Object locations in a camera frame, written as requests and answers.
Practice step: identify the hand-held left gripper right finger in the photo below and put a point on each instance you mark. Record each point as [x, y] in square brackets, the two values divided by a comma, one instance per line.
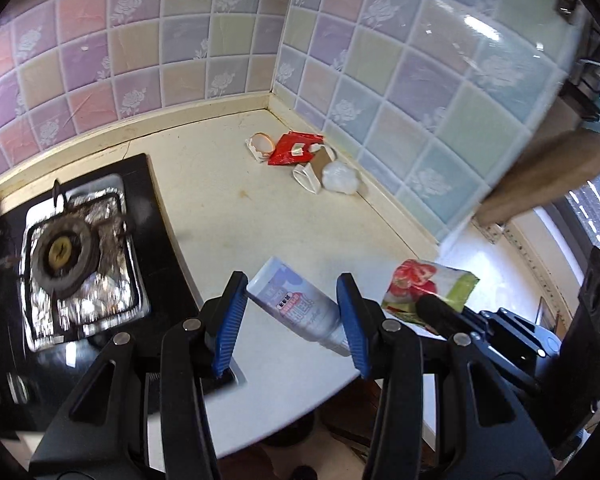
[354, 327]

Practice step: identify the black glass gas stove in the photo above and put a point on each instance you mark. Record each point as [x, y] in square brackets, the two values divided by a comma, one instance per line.
[152, 240]

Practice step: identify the gas burner with pan support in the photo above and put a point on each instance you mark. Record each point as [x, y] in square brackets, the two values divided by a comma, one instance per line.
[62, 255]

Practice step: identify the white squeeze tube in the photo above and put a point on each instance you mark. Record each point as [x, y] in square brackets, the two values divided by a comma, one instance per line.
[300, 305]

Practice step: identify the broken eggshell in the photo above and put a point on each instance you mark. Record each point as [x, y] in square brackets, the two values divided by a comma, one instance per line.
[260, 145]

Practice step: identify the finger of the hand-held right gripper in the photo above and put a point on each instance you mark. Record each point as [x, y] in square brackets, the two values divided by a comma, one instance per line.
[442, 317]
[515, 340]

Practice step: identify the red snack wrapper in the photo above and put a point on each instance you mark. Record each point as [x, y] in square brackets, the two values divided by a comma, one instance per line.
[287, 150]

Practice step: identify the window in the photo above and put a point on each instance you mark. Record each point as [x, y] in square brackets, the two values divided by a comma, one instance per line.
[597, 210]

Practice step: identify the black shoe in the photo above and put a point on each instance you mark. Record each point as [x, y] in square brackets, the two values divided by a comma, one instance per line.
[303, 473]

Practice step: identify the wooden cutting board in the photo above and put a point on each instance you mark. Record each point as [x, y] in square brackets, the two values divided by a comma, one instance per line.
[550, 180]

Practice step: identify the strawberry printed snack packet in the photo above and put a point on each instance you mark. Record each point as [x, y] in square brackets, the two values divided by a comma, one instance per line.
[420, 280]

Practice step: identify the crushed white paper cup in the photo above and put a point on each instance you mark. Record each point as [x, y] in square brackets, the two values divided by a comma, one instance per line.
[307, 180]

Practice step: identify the clear plastic bag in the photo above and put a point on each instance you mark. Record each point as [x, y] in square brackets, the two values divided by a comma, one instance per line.
[341, 178]

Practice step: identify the brown cardboard piece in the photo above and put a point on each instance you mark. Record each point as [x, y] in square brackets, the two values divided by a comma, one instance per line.
[322, 162]

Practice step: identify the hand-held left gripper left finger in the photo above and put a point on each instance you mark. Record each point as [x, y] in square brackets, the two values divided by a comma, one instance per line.
[230, 322]

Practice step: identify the aluminium foil burner liner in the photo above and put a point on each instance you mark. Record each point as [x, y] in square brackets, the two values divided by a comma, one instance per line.
[100, 300]

